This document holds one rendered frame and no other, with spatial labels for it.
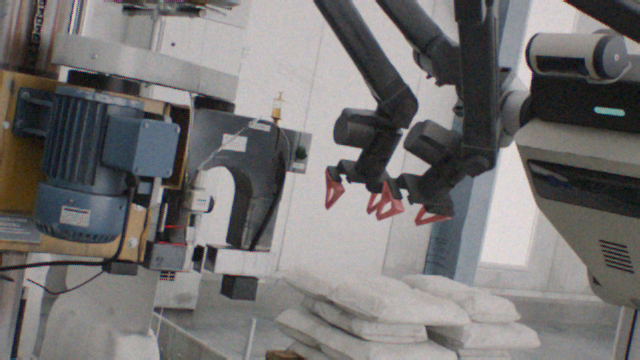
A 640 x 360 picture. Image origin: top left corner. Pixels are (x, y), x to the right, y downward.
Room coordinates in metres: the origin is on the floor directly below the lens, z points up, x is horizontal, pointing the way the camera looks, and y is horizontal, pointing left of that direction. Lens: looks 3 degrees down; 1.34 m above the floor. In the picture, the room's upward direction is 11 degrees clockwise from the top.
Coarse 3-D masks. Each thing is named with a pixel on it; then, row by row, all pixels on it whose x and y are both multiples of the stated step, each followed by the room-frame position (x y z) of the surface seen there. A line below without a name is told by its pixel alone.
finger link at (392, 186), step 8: (384, 184) 1.72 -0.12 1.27; (392, 184) 1.71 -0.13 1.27; (400, 184) 1.71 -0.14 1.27; (384, 192) 1.72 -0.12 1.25; (392, 192) 1.69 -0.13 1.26; (400, 192) 1.70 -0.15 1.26; (384, 200) 1.73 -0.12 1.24; (392, 200) 1.69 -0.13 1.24; (400, 200) 1.70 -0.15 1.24; (392, 208) 1.69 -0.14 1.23; (400, 208) 1.68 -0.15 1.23; (376, 216) 1.75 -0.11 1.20; (384, 216) 1.72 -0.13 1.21
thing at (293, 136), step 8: (288, 136) 2.03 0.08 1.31; (296, 136) 2.01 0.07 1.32; (304, 136) 2.03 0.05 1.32; (312, 136) 2.04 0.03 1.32; (296, 144) 2.02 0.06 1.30; (304, 144) 2.03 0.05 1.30; (296, 160) 2.02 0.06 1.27; (304, 160) 2.03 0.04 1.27; (288, 168) 2.01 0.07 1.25; (296, 168) 2.02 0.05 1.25; (304, 168) 2.04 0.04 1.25
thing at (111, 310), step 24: (96, 288) 2.27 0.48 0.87; (120, 288) 2.17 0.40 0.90; (144, 288) 2.08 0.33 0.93; (72, 312) 2.23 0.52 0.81; (96, 312) 2.20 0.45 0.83; (120, 312) 2.15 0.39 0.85; (144, 312) 2.06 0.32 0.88; (48, 336) 2.28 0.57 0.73; (72, 336) 2.18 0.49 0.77; (96, 336) 2.11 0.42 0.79; (120, 336) 2.08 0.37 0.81; (144, 336) 2.05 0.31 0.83
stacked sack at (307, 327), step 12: (288, 312) 4.97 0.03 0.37; (300, 312) 4.94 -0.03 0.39; (312, 312) 5.08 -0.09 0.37; (276, 324) 5.00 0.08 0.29; (288, 324) 4.91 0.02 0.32; (300, 324) 4.87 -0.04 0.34; (312, 324) 4.82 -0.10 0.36; (324, 324) 4.82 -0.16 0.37; (300, 336) 4.83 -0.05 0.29; (312, 336) 4.74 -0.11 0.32
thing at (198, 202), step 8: (200, 176) 1.83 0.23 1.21; (208, 176) 1.85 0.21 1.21; (192, 184) 1.84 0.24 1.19; (200, 184) 1.83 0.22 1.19; (184, 192) 1.86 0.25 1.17; (192, 192) 1.83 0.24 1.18; (200, 192) 1.83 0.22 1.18; (208, 192) 1.84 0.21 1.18; (184, 200) 1.86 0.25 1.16; (192, 200) 1.82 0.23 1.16; (200, 200) 1.83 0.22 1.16; (208, 200) 1.84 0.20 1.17; (184, 208) 1.86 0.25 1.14; (192, 208) 1.82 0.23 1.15; (200, 208) 1.83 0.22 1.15; (184, 216) 1.86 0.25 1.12
